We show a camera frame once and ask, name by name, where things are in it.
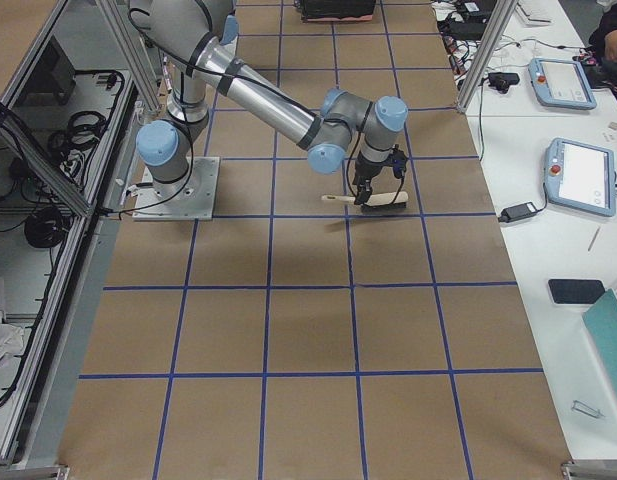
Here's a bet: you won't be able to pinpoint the teach pendant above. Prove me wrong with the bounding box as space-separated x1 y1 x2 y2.
528 58 597 110
543 138 616 217

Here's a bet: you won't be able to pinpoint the lower teach pendant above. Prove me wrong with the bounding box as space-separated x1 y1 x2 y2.
543 138 616 217

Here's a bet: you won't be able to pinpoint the teal folder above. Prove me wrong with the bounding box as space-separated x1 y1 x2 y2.
583 290 617 396

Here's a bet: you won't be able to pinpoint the upper teach pendant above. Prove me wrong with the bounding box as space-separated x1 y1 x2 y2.
528 58 597 110

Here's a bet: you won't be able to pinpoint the bin with black liner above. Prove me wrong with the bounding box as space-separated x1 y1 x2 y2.
294 0 376 22

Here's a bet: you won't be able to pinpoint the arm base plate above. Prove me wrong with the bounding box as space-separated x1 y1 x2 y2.
132 156 220 221

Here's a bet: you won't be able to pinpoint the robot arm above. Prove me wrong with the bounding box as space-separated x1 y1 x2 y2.
128 1 408 208

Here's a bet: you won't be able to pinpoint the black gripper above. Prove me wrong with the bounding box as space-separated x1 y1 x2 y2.
354 153 391 205

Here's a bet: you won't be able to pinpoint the cream hand brush black bristles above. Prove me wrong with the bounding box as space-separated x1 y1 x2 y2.
321 191 409 213

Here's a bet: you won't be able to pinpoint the aluminium frame post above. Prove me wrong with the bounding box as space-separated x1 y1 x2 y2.
456 0 517 113

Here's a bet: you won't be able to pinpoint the black smartphone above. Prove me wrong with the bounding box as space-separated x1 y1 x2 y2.
548 279 606 305

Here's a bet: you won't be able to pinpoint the black power adapter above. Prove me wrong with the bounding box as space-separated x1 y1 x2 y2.
498 202 539 223

